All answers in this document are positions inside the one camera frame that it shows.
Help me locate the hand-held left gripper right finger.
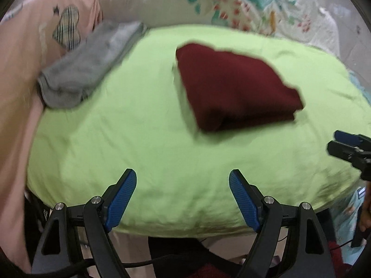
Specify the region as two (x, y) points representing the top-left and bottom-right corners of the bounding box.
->
(228, 169), (337, 278)

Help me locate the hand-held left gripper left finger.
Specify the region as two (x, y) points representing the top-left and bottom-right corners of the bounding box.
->
(31, 168), (137, 278)

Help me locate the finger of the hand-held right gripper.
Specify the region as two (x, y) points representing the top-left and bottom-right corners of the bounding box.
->
(334, 130), (371, 149)
(327, 140), (371, 163)

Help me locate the maroon garment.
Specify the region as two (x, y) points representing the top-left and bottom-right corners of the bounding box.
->
(175, 43), (304, 133)

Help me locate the person's right hand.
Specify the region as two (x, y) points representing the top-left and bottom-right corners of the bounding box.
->
(358, 181), (371, 232)

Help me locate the light green bed sheet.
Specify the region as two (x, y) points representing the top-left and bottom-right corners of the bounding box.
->
(26, 25), (371, 236)

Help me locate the dark cloth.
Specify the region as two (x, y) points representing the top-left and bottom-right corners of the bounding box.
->
(25, 190), (51, 238)

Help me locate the folded grey cloth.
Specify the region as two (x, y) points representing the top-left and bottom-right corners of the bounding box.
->
(38, 22), (147, 110)

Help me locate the pink garment with heart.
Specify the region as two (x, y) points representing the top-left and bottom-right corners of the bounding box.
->
(0, 0), (103, 273)

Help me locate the white floral quilt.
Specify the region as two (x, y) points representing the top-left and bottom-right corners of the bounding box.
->
(99, 0), (341, 58)

